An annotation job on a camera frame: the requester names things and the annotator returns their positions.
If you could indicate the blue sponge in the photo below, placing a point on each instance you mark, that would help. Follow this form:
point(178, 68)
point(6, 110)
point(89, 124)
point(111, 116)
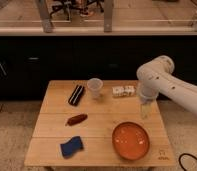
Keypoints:
point(71, 146)

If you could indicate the metal window post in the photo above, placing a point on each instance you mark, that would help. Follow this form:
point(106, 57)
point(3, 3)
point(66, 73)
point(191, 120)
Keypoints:
point(44, 15)
point(108, 11)

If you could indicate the wooden slatted table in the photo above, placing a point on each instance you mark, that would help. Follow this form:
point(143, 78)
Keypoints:
point(104, 115)

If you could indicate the orange round bowl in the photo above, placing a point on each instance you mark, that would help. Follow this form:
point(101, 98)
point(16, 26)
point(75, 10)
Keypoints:
point(130, 141)

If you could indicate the black striped rectangular case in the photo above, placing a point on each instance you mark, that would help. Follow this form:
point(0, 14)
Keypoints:
point(76, 95)

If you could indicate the black office chair base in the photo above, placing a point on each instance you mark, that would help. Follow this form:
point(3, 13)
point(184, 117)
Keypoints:
point(80, 5)

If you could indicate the brown sausage-shaped object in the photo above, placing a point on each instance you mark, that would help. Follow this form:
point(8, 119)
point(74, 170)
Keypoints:
point(76, 119)

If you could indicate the centre metal window post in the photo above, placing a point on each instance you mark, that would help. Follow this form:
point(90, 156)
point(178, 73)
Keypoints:
point(108, 11)

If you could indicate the left metal window post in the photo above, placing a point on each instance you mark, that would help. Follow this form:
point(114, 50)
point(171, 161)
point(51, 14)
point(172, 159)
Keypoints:
point(44, 15)

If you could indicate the clear plastic cup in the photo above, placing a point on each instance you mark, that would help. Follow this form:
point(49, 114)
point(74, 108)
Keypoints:
point(95, 85)

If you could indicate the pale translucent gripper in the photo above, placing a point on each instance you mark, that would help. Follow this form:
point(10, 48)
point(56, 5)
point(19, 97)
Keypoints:
point(145, 110)

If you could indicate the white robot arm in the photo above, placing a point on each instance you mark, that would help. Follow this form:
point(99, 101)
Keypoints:
point(155, 77)

